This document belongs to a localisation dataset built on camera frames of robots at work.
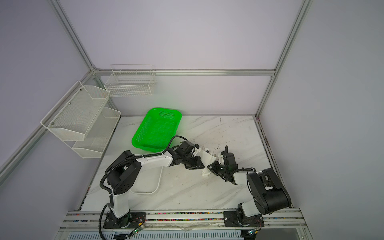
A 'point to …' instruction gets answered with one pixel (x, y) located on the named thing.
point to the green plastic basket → (157, 129)
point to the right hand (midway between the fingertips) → (207, 166)
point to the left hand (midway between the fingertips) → (203, 167)
